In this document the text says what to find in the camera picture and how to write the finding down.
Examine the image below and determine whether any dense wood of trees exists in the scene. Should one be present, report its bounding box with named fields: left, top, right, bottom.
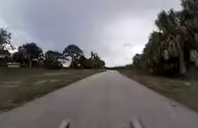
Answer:
left=132, top=0, right=198, bottom=82

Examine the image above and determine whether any robot's own part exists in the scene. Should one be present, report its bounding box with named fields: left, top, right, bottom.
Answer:
left=58, top=118, right=71, bottom=128
left=130, top=117, right=143, bottom=128

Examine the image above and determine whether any grass verge beside wood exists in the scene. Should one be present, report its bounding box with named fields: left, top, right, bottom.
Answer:
left=115, top=67, right=198, bottom=120

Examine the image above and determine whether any row of dark trees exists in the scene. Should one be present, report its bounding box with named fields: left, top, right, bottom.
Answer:
left=11, top=42, right=106, bottom=70

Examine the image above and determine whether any grey asphalt road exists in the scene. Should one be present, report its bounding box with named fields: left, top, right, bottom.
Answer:
left=0, top=69, right=198, bottom=128

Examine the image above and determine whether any grass verge with bare patches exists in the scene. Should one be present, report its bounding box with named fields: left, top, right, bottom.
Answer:
left=0, top=67, right=107, bottom=118

